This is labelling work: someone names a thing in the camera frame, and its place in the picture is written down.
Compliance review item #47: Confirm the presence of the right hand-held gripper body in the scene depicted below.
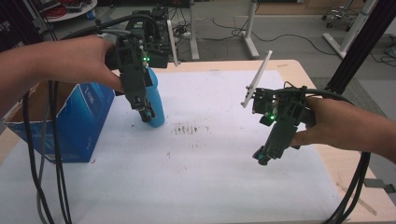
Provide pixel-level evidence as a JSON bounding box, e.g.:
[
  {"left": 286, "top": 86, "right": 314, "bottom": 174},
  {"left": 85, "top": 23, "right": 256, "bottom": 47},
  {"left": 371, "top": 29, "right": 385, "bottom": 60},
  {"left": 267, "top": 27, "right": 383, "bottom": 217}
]
[{"left": 241, "top": 49, "right": 318, "bottom": 159}]

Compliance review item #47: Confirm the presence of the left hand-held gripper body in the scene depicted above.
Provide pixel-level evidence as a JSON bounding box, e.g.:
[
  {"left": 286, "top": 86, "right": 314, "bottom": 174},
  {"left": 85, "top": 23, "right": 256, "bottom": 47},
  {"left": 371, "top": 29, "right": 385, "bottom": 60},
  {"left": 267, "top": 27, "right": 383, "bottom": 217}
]
[{"left": 105, "top": 7, "right": 180, "bottom": 112}]

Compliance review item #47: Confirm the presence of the blue bottle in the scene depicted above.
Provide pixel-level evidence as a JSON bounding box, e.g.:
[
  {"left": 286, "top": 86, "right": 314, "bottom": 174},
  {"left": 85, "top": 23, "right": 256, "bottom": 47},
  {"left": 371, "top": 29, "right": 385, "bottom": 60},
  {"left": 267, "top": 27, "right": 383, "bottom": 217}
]
[{"left": 143, "top": 66, "right": 166, "bottom": 129}]

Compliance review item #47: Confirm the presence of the person's right hand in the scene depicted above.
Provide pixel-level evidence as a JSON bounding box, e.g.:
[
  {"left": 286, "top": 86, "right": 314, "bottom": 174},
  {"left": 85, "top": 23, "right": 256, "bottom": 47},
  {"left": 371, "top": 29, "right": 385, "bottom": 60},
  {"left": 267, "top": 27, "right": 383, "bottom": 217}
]
[{"left": 290, "top": 97, "right": 359, "bottom": 147}]

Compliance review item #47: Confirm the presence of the person's left hand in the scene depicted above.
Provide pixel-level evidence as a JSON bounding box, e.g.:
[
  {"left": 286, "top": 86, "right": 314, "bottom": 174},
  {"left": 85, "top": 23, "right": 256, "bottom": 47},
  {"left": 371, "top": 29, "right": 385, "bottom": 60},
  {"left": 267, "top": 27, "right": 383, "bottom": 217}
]
[{"left": 38, "top": 35, "right": 125, "bottom": 93}]

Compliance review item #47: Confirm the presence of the white table mat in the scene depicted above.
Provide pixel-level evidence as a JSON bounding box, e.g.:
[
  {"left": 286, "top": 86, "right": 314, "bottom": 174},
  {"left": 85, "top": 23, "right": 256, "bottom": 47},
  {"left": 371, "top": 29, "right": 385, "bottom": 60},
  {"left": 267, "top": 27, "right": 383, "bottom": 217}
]
[{"left": 0, "top": 69, "right": 344, "bottom": 224}]

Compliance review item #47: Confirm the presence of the blue cardboard box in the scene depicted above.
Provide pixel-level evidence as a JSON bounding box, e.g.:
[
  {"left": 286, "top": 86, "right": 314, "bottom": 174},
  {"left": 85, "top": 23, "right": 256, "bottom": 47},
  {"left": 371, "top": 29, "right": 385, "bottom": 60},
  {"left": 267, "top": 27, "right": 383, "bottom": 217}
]
[{"left": 3, "top": 81, "right": 116, "bottom": 164}]

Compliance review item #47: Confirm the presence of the white desk leg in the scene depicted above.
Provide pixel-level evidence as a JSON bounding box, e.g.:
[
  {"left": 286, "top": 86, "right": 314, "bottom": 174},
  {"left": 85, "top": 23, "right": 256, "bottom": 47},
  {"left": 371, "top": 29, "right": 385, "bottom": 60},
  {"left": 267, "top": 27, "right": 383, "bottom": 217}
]
[
  {"left": 322, "top": 0, "right": 379, "bottom": 60},
  {"left": 242, "top": 0, "right": 261, "bottom": 60},
  {"left": 188, "top": 0, "right": 201, "bottom": 61}
]

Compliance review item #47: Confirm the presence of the round white table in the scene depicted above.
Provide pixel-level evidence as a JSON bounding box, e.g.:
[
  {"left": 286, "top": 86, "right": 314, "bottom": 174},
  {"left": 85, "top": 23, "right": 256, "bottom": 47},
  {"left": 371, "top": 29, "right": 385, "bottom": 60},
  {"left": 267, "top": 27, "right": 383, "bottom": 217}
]
[{"left": 38, "top": 0, "right": 98, "bottom": 23}]

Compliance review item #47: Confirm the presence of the black metal stand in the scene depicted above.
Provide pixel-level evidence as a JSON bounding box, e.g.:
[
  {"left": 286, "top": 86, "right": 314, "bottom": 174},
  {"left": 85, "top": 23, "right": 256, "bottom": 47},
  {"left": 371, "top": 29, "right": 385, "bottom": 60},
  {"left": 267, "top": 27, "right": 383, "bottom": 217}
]
[{"left": 325, "top": 0, "right": 396, "bottom": 95}]

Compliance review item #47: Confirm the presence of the office chair base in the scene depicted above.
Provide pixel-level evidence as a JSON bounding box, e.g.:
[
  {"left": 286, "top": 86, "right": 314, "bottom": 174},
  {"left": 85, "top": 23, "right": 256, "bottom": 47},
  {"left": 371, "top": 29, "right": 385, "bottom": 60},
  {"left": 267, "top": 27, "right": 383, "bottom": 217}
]
[{"left": 321, "top": 5, "right": 354, "bottom": 32}]

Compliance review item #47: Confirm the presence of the thin black floor cable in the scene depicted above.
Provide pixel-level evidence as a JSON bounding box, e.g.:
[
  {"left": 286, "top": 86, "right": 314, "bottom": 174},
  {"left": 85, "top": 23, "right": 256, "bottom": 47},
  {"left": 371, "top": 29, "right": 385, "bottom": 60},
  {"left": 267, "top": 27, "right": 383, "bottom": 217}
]
[{"left": 211, "top": 17, "right": 339, "bottom": 57}]

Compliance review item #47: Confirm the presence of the thick black cable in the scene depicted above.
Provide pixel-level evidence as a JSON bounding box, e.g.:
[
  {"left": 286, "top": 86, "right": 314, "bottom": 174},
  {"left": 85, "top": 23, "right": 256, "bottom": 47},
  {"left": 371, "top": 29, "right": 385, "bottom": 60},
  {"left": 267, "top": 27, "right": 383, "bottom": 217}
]
[
  {"left": 322, "top": 151, "right": 372, "bottom": 224},
  {"left": 21, "top": 90, "right": 56, "bottom": 224},
  {"left": 47, "top": 80, "right": 73, "bottom": 224}
]

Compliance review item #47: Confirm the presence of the red cable coil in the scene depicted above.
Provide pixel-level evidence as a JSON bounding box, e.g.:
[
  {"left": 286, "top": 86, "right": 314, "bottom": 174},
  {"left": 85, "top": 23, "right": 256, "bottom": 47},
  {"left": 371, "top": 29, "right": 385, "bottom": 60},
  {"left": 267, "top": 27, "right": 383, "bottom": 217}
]
[{"left": 46, "top": 4, "right": 67, "bottom": 20}]

